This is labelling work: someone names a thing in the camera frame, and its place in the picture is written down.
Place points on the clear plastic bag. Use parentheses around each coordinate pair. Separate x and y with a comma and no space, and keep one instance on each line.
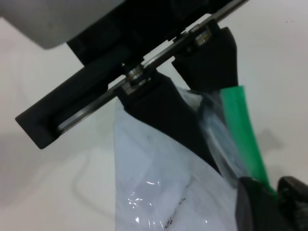
(149,168)

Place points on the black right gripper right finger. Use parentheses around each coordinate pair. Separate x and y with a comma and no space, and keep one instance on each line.
(294,207)

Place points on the grey left arm link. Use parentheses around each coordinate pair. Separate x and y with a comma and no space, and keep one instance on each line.
(48,19)

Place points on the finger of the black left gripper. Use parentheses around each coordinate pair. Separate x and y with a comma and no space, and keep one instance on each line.
(168,110)
(211,60)

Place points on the clear zip bag green zipper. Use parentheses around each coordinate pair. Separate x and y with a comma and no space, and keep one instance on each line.
(192,168)

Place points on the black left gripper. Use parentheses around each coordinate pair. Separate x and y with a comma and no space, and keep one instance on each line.
(120,36)

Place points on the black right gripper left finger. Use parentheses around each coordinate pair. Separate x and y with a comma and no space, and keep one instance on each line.
(257,209)

